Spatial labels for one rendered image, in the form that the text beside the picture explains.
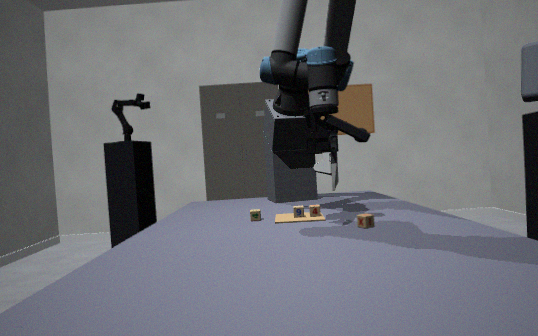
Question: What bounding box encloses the tan flat mat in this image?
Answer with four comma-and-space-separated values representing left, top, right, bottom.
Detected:
275, 212, 326, 223

